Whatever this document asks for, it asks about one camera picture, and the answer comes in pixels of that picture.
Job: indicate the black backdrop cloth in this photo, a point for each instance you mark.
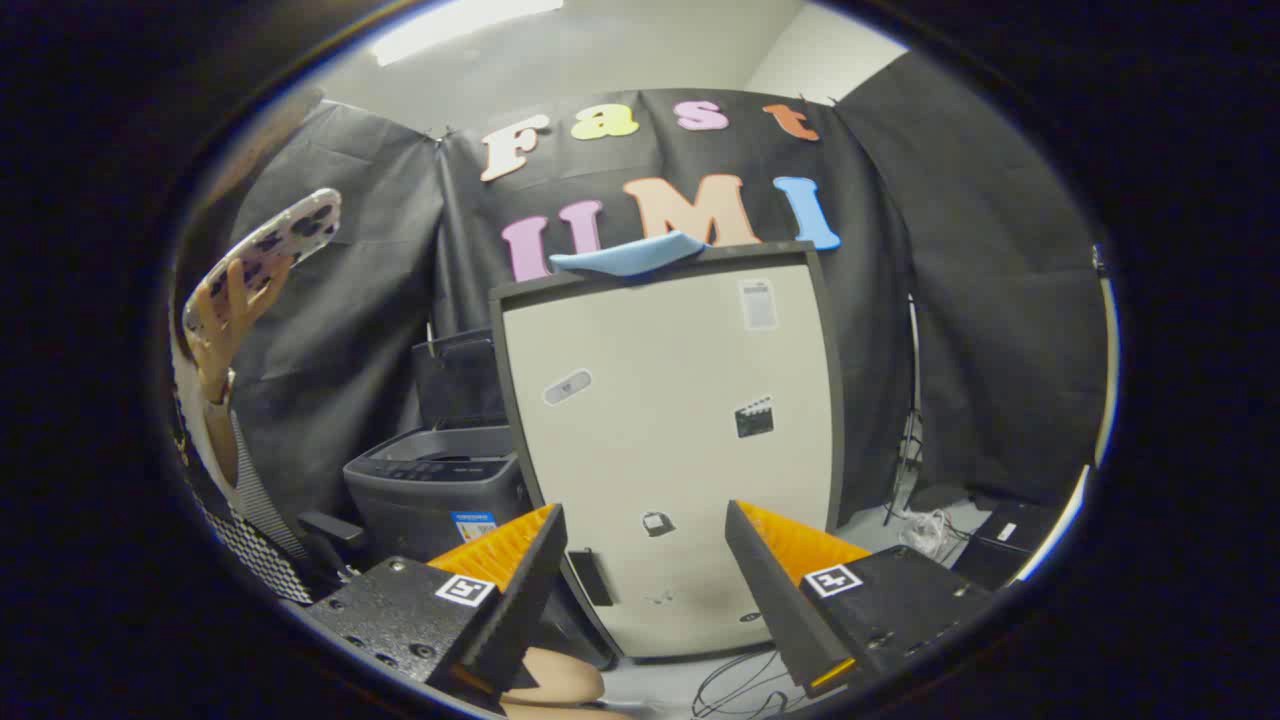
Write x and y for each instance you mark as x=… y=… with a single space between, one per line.
x=380 y=300

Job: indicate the black chair armrest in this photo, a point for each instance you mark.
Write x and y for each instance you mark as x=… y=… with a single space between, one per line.
x=330 y=528

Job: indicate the thin tripod stand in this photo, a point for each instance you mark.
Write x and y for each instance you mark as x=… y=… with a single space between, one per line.
x=905 y=470

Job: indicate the spotted phone in clear case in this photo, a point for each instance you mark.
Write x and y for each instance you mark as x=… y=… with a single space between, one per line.
x=290 y=235

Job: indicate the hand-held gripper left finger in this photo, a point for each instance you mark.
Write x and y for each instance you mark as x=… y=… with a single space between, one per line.
x=520 y=600

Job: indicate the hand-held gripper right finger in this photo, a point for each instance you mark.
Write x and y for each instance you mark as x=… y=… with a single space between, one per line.
x=770 y=590

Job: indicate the beige cabinet with dark frame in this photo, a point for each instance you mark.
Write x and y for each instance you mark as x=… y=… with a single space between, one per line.
x=660 y=450

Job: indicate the clear plastic bag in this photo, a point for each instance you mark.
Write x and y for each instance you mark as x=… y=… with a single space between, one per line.
x=930 y=535

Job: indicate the light blue button shirt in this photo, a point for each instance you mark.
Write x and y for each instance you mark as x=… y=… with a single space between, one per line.
x=630 y=257

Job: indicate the grey washing machine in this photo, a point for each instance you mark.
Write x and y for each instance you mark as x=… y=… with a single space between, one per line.
x=420 y=510

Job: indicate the black box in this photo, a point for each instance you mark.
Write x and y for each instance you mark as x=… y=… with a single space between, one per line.
x=1000 y=545

